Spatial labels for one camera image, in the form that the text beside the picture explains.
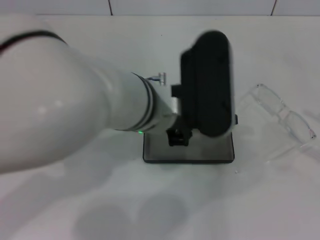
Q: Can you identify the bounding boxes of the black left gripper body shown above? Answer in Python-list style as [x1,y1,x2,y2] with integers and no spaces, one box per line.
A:
[165,122,193,148]

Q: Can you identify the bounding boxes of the black glasses case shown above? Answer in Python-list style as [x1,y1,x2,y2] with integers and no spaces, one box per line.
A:
[142,113,239,165]

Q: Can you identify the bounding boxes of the clear white glasses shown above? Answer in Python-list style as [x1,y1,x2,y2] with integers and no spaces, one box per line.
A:
[236,83,318,161]

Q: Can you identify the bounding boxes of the silver metal connector stub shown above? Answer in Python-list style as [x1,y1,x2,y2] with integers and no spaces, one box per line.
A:
[147,71,167,86]

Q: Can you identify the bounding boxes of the silver camera mount bracket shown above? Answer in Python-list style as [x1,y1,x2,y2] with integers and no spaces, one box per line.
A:
[170,96,183,115]

